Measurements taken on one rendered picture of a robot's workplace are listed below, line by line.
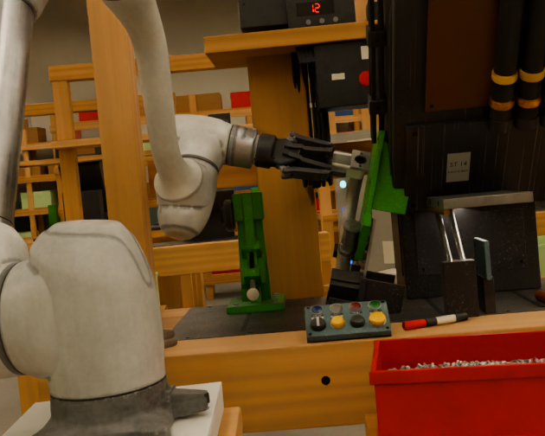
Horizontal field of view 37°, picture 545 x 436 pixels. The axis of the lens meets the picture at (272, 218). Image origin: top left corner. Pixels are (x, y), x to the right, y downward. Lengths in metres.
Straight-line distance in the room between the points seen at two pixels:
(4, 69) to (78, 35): 10.80
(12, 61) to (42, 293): 0.41
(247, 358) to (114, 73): 0.92
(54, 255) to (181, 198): 0.62
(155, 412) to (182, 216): 0.64
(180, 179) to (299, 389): 0.48
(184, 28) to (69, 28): 1.63
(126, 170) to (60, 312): 1.05
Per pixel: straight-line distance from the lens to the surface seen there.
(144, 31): 1.48
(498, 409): 1.14
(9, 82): 1.28
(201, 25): 11.90
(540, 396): 1.14
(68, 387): 1.06
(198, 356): 1.44
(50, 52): 12.12
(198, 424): 1.07
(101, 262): 1.02
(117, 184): 2.06
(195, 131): 1.72
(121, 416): 1.05
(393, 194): 1.65
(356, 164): 1.73
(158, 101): 1.53
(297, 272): 2.01
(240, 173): 2.10
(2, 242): 1.15
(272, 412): 1.46
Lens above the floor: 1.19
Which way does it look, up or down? 2 degrees down
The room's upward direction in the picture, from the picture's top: 5 degrees counter-clockwise
